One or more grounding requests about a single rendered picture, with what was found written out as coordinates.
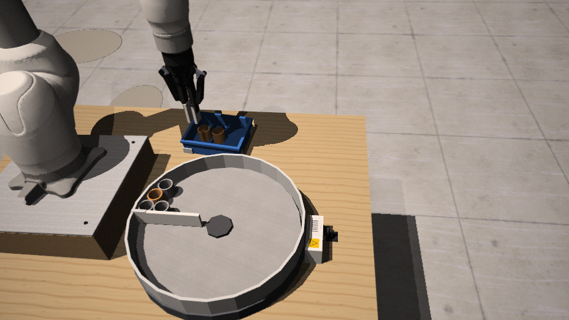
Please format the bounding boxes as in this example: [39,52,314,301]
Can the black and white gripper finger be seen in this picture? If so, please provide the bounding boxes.
[158,66,193,123]
[181,66,207,124]

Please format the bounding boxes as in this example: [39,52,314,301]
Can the blue plastic crate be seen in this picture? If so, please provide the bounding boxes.
[180,111,254,155]

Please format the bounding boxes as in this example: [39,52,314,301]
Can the bronze bushing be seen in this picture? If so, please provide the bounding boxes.
[212,127,226,144]
[197,125,212,142]
[147,188,165,204]

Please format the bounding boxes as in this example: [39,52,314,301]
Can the grey metal bushing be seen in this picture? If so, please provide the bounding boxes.
[138,200,154,210]
[158,179,176,199]
[153,200,172,211]

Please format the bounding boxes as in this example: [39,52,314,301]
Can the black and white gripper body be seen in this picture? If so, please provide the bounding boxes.
[161,47,197,80]

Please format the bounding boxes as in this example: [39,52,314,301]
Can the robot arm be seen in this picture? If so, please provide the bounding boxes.
[0,0,193,203]

